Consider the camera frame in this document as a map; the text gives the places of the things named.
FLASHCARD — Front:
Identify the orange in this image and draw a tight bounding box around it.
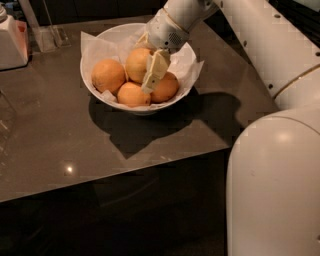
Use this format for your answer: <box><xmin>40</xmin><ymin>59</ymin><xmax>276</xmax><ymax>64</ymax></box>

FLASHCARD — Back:
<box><xmin>117</xmin><ymin>82</ymin><xmax>151</xmax><ymax>107</ymax></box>
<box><xmin>125</xmin><ymin>48</ymin><xmax>153</xmax><ymax>83</ymax></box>
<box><xmin>151</xmin><ymin>72</ymin><xmax>179</xmax><ymax>103</ymax></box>
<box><xmin>91</xmin><ymin>59</ymin><xmax>126</xmax><ymax>93</ymax></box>

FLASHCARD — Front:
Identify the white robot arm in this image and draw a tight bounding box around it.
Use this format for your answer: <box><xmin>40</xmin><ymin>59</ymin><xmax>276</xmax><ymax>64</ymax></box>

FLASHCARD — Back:
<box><xmin>138</xmin><ymin>0</ymin><xmax>320</xmax><ymax>256</ymax></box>

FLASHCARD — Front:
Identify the white paper liner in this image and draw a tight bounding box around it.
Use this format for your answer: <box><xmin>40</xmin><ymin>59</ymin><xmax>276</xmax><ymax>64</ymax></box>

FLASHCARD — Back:
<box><xmin>80</xmin><ymin>24</ymin><xmax>205</xmax><ymax>112</ymax></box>

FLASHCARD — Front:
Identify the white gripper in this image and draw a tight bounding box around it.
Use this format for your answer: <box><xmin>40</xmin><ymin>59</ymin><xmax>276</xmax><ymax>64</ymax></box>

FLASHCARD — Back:
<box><xmin>134</xmin><ymin>8</ymin><xmax>189</xmax><ymax>93</ymax></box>

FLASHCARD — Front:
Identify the white appliance with red label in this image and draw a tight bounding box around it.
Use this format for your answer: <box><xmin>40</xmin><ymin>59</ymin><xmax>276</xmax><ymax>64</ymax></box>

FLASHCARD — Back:
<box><xmin>0</xmin><ymin>6</ymin><xmax>28</xmax><ymax>70</ymax></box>

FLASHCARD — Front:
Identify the clear acrylic stand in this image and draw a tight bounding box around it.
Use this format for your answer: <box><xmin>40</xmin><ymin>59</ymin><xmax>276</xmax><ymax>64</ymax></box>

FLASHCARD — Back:
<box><xmin>18</xmin><ymin>0</ymin><xmax>71</xmax><ymax>53</ymax></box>

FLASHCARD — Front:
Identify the white ceramic bowl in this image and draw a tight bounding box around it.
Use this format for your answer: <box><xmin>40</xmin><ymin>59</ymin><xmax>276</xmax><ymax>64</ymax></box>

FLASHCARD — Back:
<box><xmin>79</xmin><ymin>22</ymin><xmax>198</xmax><ymax>116</ymax></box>

